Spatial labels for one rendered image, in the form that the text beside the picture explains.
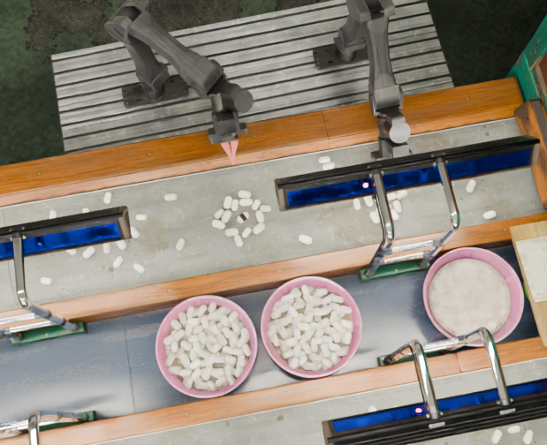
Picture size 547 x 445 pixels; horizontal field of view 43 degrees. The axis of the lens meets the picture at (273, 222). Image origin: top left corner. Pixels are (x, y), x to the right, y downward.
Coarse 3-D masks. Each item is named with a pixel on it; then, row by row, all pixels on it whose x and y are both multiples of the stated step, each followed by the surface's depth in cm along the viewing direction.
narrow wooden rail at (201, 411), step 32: (480, 352) 181; (512, 352) 181; (544, 352) 181; (288, 384) 180; (320, 384) 179; (352, 384) 179; (384, 384) 179; (128, 416) 178; (160, 416) 178; (192, 416) 177; (224, 416) 177
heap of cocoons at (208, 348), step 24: (192, 312) 187; (216, 312) 187; (168, 336) 185; (192, 336) 185; (216, 336) 186; (240, 336) 187; (168, 360) 183; (192, 360) 184; (216, 360) 184; (240, 360) 183; (192, 384) 184; (216, 384) 184
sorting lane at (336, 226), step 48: (432, 144) 201; (96, 192) 197; (144, 192) 197; (192, 192) 197; (432, 192) 196; (480, 192) 196; (528, 192) 196; (144, 240) 193; (192, 240) 193; (288, 240) 193; (336, 240) 193; (0, 288) 190; (48, 288) 190; (96, 288) 189
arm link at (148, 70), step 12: (120, 12) 174; (132, 12) 175; (132, 36) 180; (132, 48) 183; (144, 48) 186; (144, 60) 189; (156, 60) 194; (144, 72) 194; (156, 72) 197; (168, 72) 201; (156, 84) 199
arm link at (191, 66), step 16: (128, 0) 175; (144, 0) 170; (144, 16) 170; (112, 32) 176; (128, 32) 172; (144, 32) 170; (160, 32) 170; (160, 48) 171; (176, 48) 171; (176, 64) 172; (192, 64) 172; (208, 64) 173; (192, 80) 173; (208, 80) 173
